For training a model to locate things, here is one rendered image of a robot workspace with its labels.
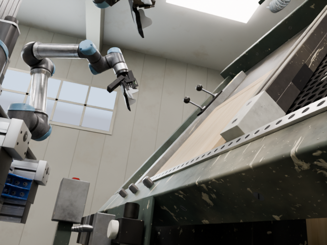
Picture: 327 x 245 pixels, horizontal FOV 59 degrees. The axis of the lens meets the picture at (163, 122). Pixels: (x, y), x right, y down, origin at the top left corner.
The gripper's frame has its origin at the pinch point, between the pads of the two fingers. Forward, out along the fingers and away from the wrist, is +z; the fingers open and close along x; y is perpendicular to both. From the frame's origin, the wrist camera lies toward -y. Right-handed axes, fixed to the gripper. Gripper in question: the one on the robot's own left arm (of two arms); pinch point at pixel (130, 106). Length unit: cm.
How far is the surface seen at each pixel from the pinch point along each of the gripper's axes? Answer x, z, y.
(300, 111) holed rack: -106, 51, -2
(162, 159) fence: -15.6, 35.0, 1.2
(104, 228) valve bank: -49, 54, -31
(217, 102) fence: -9.8, 14.5, 42.1
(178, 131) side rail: 11.6, 17.8, 24.0
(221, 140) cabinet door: -65, 44, 6
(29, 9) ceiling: 252, -305, -36
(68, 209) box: -5, 41, -42
